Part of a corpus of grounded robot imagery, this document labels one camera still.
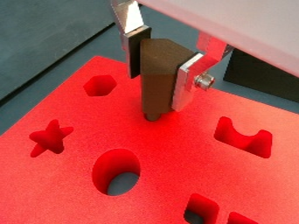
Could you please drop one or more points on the red foam shape board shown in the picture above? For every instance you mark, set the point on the red foam shape board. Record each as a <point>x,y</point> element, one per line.
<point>82,161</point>

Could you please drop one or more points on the grey side panel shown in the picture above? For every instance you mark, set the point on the grey side panel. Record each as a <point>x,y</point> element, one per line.
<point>40,30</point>

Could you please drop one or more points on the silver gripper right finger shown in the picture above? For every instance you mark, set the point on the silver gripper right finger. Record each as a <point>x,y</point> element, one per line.
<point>192,72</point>

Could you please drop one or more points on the black curved block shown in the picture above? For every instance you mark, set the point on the black curved block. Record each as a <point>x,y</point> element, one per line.
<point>252,73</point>

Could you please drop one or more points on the brown three prong block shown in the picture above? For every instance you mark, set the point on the brown three prong block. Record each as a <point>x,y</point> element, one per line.
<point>161,56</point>

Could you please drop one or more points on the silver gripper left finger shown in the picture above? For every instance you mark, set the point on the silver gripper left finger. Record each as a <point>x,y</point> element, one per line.
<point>132,31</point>

